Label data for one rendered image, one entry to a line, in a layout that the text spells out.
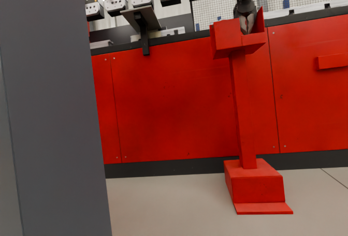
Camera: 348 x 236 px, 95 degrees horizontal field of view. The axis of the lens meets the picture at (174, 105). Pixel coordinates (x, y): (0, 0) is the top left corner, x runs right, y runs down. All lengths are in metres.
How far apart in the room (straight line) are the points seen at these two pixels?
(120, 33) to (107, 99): 0.99
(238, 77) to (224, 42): 0.17
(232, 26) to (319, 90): 0.65
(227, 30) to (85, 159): 0.69
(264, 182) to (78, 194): 0.66
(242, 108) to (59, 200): 0.69
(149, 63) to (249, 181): 0.82
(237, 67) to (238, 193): 0.54
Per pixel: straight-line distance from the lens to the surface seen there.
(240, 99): 0.78
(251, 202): 0.83
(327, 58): 1.21
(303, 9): 1.41
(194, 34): 1.06
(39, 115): 0.37
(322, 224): 0.83
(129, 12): 1.07
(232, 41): 0.76
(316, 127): 1.20
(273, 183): 0.82
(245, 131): 0.80
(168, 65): 1.02
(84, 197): 0.45
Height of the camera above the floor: 0.45
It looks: 1 degrees down
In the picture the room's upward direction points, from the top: 6 degrees counter-clockwise
